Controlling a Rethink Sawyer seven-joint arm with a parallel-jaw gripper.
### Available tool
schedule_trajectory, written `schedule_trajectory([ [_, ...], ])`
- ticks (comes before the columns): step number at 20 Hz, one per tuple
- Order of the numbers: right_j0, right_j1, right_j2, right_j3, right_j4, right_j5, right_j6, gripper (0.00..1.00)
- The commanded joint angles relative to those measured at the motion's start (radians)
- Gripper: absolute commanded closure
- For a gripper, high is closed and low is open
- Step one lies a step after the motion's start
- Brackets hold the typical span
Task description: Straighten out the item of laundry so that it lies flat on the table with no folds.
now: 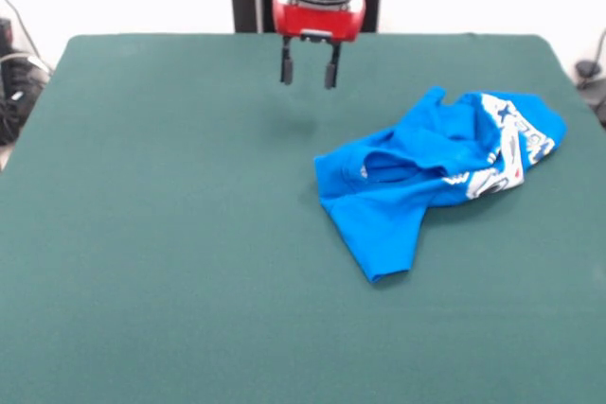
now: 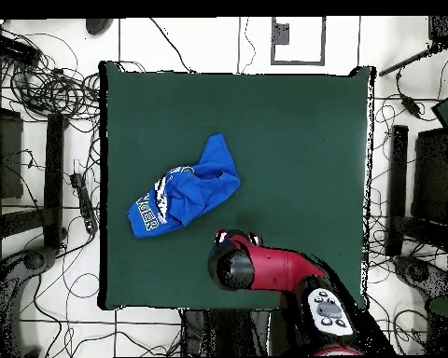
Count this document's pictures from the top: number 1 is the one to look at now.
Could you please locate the blue printed shirt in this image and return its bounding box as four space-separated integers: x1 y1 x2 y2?
313 85 568 285

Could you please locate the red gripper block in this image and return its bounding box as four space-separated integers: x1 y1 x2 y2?
271 0 367 91

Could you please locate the dark green table cloth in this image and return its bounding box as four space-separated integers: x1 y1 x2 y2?
0 32 606 404

